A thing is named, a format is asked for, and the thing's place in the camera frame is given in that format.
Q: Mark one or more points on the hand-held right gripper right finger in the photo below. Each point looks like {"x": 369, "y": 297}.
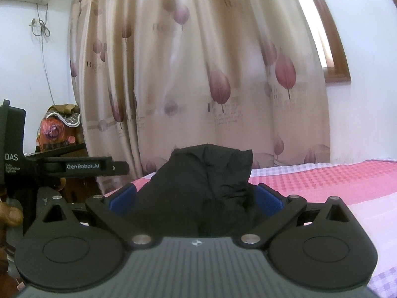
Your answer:
{"x": 268, "y": 200}

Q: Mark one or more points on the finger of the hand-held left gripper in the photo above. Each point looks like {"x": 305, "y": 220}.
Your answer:
{"x": 83, "y": 167}

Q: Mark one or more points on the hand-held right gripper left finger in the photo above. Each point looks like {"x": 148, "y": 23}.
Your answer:
{"x": 122, "y": 200}

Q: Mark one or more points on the black jacket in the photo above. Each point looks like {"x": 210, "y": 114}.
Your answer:
{"x": 201, "y": 186}

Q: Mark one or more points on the person's left hand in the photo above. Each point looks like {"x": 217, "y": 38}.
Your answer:
{"x": 12, "y": 216}

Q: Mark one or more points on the dark wooden table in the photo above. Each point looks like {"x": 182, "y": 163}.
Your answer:
{"x": 77, "y": 147}

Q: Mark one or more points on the floral fabric bag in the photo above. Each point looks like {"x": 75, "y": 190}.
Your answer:
{"x": 54, "y": 130}

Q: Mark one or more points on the pink checkered bedsheet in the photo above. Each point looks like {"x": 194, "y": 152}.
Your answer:
{"x": 341, "y": 186}

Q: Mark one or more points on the beige leaf print curtain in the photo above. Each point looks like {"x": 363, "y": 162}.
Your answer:
{"x": 186, "y": 68}

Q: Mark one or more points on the wooden window frame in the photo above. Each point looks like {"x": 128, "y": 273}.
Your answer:
{"x": 336, "y": 52}

